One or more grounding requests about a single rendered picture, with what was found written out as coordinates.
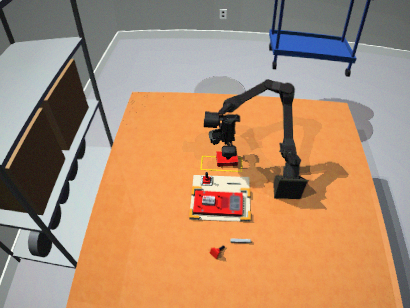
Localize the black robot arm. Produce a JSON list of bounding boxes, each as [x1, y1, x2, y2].
[[204, 79, 301, 179]]

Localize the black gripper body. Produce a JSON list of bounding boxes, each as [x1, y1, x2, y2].
[[219, 122, 237, 157]]

